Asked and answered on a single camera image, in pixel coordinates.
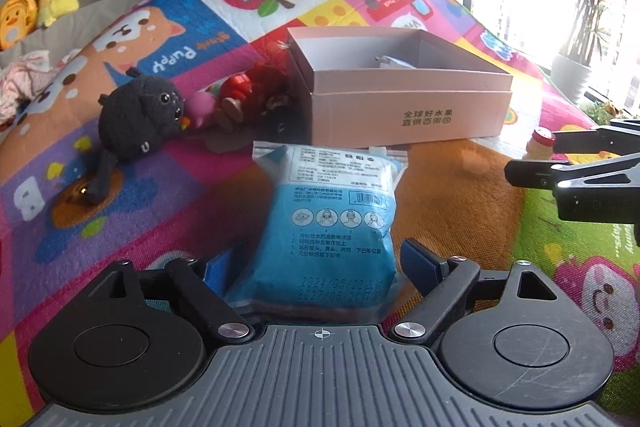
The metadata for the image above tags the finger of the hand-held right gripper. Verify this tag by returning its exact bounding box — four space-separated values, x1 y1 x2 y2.
506 156 640 195
550 119 640 156

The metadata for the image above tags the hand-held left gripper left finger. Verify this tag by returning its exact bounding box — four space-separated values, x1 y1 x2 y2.
95 252 255 344

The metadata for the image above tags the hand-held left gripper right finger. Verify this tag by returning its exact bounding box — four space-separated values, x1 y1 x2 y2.
394 241 563 345

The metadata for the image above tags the white toy bottle red cap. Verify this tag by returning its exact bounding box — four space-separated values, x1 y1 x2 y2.
524 128 556 160

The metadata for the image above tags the blue face mask packet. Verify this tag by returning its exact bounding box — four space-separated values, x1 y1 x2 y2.
222 141 411 323

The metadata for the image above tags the pink cardboard box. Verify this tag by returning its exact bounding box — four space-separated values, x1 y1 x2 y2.
284 26 515 145

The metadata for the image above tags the pink toy pig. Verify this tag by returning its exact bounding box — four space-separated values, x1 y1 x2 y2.
182 89 221 130

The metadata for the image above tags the small dark toy figure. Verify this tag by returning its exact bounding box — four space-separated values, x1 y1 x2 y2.
267 94 296 135

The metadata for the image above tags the black plush cat toy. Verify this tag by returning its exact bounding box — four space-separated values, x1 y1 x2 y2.
82 68 187 202

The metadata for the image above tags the white small box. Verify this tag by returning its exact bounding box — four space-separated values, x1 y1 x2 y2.
375 54 416 70

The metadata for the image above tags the red toy figure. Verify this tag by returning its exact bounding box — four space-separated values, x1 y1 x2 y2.
215 62 288 128

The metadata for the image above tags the large potted plant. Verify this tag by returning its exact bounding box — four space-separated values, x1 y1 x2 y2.
550 0 640 108

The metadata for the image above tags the colourful cartoon play mat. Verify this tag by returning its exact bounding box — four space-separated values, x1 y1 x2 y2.
0 0 640 427

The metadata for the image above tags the crumpled pink white cloth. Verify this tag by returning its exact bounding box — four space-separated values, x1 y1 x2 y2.
0 49 53 125

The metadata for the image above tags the orange yellow duck plush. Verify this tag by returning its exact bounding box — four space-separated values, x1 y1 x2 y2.
0 0 41 52

